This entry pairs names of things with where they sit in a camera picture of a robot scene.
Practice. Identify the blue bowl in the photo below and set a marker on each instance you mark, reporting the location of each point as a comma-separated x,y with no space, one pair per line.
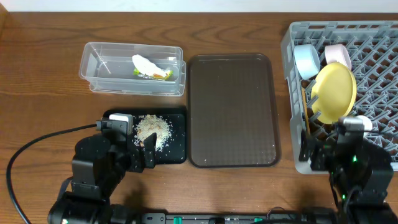
307,61

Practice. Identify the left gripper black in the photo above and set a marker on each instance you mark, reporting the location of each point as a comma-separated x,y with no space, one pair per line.
135,155

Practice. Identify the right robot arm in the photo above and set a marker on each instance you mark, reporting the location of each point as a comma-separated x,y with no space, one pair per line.
359,174

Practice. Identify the black bin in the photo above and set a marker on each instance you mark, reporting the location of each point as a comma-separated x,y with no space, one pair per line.
173,149

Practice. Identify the rice food waste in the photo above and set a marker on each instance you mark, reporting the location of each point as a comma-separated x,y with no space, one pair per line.
149,124

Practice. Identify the wooden chopstick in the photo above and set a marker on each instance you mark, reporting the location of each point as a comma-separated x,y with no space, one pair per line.
305,111

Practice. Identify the clear plastic bin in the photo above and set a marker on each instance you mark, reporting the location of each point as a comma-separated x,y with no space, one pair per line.
109,66

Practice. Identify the brown tray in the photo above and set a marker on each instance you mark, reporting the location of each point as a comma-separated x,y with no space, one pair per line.
232,111

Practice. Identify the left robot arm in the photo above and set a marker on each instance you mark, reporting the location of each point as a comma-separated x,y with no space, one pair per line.
99,165

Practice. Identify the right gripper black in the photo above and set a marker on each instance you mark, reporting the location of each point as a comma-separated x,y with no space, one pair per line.
325,150

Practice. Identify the pale green cup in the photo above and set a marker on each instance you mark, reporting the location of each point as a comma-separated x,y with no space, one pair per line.
368,126

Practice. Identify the white tissue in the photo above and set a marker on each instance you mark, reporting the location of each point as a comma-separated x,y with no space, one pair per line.
144,65

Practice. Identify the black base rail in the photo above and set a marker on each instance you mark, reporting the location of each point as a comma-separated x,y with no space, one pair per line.
275,216

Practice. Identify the green snack wrapper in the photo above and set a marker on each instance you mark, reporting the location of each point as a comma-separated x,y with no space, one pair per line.
158,75

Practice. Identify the grey dishwasher rack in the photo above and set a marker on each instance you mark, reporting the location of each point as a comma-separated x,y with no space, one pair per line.
372,47

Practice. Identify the yellow plate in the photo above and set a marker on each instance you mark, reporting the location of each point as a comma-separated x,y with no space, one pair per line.
336,89

